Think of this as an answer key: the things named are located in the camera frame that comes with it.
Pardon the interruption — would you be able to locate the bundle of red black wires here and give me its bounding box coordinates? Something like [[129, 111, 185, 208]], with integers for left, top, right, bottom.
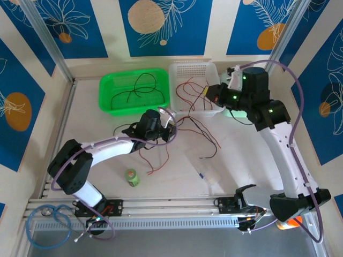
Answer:
[[176, 117, 222, 160], [187, 77, 215, 120]]

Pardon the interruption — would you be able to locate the thin red wire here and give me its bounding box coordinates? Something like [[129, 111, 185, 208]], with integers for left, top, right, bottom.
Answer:
[[175, 81, 200, 104], [139, 148, 170, 176]]

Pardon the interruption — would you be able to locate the green plastic basket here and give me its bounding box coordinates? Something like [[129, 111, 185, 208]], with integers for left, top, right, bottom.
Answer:
[[99, 68, 171, 118]]

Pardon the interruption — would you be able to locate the pale green lidded container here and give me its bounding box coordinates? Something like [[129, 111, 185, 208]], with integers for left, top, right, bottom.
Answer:
[[219, 70, 269, 119]]

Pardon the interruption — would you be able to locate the white plastic basket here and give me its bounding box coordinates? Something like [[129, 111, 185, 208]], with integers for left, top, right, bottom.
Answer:
[[168, 62, 226, 118]]

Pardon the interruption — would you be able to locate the small green jar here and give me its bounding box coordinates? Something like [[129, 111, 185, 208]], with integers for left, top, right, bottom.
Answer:
[[125, 168, 141, 187]]

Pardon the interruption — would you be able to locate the grey metal panel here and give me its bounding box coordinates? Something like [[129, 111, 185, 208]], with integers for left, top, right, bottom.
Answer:
[[25, 229, 326, 257]]

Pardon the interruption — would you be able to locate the orange capped bottle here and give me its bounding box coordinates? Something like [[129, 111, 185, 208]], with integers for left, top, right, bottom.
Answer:
[[275, 216, 303, 231]]

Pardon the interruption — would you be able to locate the blue stethoscope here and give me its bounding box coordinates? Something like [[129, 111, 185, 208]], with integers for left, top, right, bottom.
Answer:
[[26, 204, 93, 248]]

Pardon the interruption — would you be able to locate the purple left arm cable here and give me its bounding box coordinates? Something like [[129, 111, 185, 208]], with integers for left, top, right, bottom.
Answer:
[[50, 107, 179, 240]]

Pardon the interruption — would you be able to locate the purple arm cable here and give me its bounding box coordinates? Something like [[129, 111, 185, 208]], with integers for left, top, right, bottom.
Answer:
[[238, 60, 324, 244], [50, 107, 179, 240]]

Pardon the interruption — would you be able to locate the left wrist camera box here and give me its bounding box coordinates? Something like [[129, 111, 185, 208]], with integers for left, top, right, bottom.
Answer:
[[157, 106, 178, 126]]

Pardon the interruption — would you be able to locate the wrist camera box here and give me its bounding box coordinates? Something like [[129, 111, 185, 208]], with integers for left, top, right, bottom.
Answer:
[[226, 65, 244, 89], [157, 106, 178, 126]]

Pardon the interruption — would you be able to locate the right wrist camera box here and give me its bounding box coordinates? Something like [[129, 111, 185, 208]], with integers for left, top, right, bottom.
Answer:
[[226, 65, 244, 89]]

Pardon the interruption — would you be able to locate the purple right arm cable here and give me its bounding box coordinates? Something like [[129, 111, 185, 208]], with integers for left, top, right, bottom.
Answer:
[[238, 60, 324, 244]]

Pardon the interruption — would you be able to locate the aluminium frame post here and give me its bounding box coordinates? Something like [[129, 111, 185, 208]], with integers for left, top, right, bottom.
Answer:
[[20, 0, 77, 84], [261, 0, 309, 79]]

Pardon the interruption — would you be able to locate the aluminium frame rail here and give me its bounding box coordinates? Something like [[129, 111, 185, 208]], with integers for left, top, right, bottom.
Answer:
[[23, 193, 318, 223]]

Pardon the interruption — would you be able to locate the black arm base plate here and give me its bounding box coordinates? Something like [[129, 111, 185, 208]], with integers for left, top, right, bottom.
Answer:
[[216, 197, 266, 215], [74, 199, 124, 217]]

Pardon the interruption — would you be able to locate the slotted grey cable duct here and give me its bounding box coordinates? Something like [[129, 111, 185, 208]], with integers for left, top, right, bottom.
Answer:
[[33, 217, 240, 231]]

